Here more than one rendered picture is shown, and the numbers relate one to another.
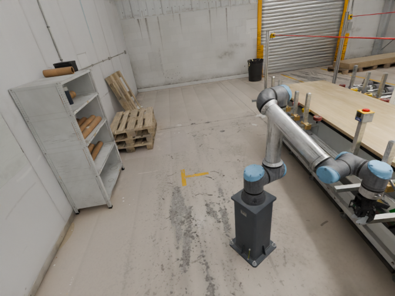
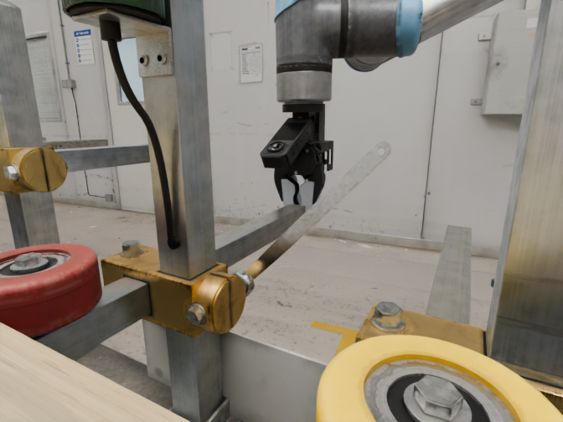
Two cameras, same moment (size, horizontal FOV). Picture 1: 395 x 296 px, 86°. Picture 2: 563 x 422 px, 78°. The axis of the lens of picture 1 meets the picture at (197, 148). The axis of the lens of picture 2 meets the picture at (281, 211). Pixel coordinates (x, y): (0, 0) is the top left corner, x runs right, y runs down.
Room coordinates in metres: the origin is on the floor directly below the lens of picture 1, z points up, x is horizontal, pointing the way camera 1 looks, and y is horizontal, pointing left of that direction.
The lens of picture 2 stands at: (0.97, -1.35, 1.00)
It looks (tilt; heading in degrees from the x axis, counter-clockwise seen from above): 14 degrees down; 117
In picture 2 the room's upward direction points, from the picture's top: straight up
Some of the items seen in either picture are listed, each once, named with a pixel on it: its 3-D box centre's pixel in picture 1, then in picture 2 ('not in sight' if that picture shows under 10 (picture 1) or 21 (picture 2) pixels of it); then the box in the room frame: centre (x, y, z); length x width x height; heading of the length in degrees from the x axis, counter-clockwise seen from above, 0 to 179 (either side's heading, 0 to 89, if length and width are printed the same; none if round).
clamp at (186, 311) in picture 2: not in sight; (170, 289); (0.74, -1.13, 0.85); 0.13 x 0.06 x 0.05; 178
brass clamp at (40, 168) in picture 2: not in sight; (13, 167); (0.49, -1.12, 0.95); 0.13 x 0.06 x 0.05; 178
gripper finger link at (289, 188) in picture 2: (361, 221); (296, 199); (0.72, -0.79, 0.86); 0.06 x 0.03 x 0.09; 88
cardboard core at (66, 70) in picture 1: (59, 71); not in sight; (2.56, 1.42, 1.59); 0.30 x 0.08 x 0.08; 94
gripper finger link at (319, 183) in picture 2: not in sight; (311, 178); (0.76, -0.81, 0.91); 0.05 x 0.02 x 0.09; 178
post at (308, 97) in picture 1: (305, 115); not in sight; (2.01, -1.16, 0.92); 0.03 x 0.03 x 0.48; 88
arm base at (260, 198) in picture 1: (253, 192); not in sight; (1.26, -0.39, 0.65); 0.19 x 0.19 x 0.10
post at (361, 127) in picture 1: (354, 148); not in sight; (1.28, -1.14, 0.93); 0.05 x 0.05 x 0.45; 88
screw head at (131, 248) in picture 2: not in sight; (131, 248); (0.69, -1.13, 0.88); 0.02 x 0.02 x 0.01
